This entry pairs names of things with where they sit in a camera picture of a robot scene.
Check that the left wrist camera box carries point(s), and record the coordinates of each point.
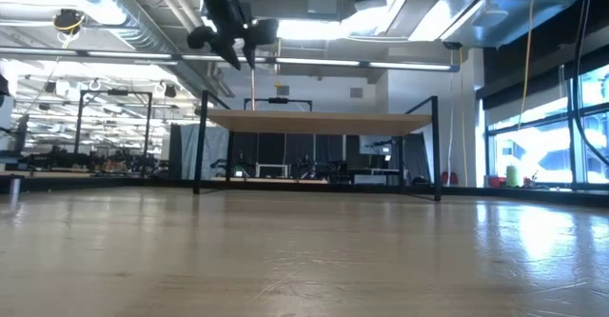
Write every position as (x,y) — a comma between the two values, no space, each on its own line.
(264,32)

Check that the black aluminium table frame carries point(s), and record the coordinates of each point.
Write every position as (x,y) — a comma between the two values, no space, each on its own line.
(333,187)

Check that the wooden shelf black legs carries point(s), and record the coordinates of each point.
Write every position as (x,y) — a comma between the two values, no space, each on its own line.
(314,123)

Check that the black station frame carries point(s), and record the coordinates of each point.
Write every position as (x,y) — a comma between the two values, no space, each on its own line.
(79,126)

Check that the rectangular metal duct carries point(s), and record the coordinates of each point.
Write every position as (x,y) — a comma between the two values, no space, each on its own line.
(504,17)

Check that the silver round air duct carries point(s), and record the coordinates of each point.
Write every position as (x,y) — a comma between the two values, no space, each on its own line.
(123,31)

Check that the large window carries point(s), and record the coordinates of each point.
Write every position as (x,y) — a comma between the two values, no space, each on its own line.
(533,150)

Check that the linear ceiling light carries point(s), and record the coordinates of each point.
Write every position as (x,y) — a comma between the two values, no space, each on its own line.
(316,62)

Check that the grey curtain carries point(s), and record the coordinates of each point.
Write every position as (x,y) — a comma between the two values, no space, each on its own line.
(209,155)

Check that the yellow-green spool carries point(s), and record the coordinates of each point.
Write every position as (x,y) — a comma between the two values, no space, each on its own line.
(512,176)

